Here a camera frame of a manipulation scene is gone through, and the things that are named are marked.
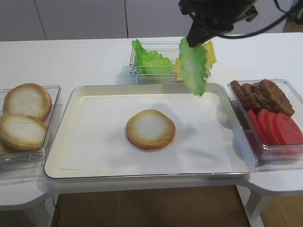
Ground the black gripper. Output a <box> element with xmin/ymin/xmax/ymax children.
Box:
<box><xmin>178</xmin><ymin>0</ymin><xmax>258</xmax><ymax>47</ymax></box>

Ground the green lettuce leaf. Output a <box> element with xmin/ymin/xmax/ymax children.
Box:
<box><xmin>179</xmin><ymin>36</ymin><xmax>208</xmax><ymax>96</ymax></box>

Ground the large yellow cheese slice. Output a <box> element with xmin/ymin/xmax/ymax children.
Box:
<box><xmin>203</xmin><ymin>41</ymin><xmax>217</xmax><ymax>67</ymax></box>

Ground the small yellow cheese slice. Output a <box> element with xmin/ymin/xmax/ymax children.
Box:
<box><xmin>173</xmin><ymin>58</ymin><xmax>183</xmax><ymax>81</ymax></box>

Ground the clear lettuce cheese container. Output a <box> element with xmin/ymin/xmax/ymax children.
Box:
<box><xmin>130</xmin><ymin>41</ymin><xmax>212</xmax><ymax>83</ymax></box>

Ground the green lettuce in container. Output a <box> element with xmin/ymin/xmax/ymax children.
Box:
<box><xmin>132</xmin><ymin>39</ymin><xmax>173</xmax><ymax>75</ymax></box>

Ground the leftmost brown meat patty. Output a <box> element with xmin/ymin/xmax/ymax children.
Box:
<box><xmin>231</xmin><ymin>80</ymin><xmax>251</xmax><ymax>111</ymax></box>

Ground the rear red tomato slice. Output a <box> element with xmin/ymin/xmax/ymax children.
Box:
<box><xmin>247</xmin><ymin>110</ymin><xmax>268</xmax><ymax>145</ymax></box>

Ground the red tomato slice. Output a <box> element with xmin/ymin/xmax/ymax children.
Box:
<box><xmin>247</xmin><ymin>110</ymin><xmax>268</xmax><ymax>145</ymax></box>
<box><xmin>274</xmin><ymin>113</ymin><xmax>303</xmax><ymax>145</ymax></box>
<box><xmin>257</xmin><ymin>109</ymin><xmax>280</xmax><ymax>145</ymax></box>

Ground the front large brown meat patty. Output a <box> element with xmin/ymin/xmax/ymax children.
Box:
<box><xmin>259</xmin><ymin>79</ymin><xmax>295</xmax><ymax>117</ymax></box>

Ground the clear right patty tomato container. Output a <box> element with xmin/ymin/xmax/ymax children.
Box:
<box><xmin>228</xmin><ymin>79</ymin><xmax>303</xmax><ymax>161</ymax></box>

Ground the bun half on tray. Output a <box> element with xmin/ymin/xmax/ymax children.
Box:
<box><xmin>126</xmin><ymin>109</ymin><xmax>176</xmax><ymax>150</ymax></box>

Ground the middle red tomato slice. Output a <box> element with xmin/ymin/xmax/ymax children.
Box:
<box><xmin>257</xmin><ymin>109</ymin><xmax>280</xmax><ymax>145</ymax></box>

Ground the front red tomato slice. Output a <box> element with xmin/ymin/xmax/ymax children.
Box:
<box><xmin>274</xmin><ymin>113</ymin><xmax>303</xmax><ymax>145</ymax></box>

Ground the white metal baking tray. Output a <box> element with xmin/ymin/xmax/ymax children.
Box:
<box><xmin>44</xmin><ymin>83</ymin><xmax>258</xmax><ymax>179</ymax></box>

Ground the white parchment paper sheet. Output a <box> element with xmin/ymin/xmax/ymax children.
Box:
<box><xmin>62</xmin><ymin>94</ymin><xmax>232</xmax><ymax>176</ymax></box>

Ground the upper bun half in container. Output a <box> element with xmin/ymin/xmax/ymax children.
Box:
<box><xmin>3</xmin><ymin>83</ymin><xmax>52</xmax><ymax>121</ymax></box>

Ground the bun half in container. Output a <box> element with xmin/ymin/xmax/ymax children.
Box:
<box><xmin>0</xmin><ymin>114</ymin><xmax>47</xmax><ymax>151</ymax></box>
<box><xmin>3</xmin><ymin>83</ymin><xmax>52</xmax><ymax>121</ymax></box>

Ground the clear left bun container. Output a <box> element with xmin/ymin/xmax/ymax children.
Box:
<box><xmin>0</xmin><ymin>85</ymin><xmax>62</xmax><ymax>171</ymax></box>

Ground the front bun half in container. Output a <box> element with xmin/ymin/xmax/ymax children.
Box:
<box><xmin>0</xmin><ymin>114</ymin><xmax>47</xmax><ymax>151</ymax></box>

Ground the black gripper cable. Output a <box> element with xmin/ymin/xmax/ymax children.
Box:
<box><xmin>189</xmin><ymin>0</ymin><xmax>303</xmax><ymax>40</ymax></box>

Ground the black cable under table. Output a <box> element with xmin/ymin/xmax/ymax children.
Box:
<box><xmin>52</xmin><ymin>195</ymin><xmax>60</xmax><ymax>227</ymax></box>

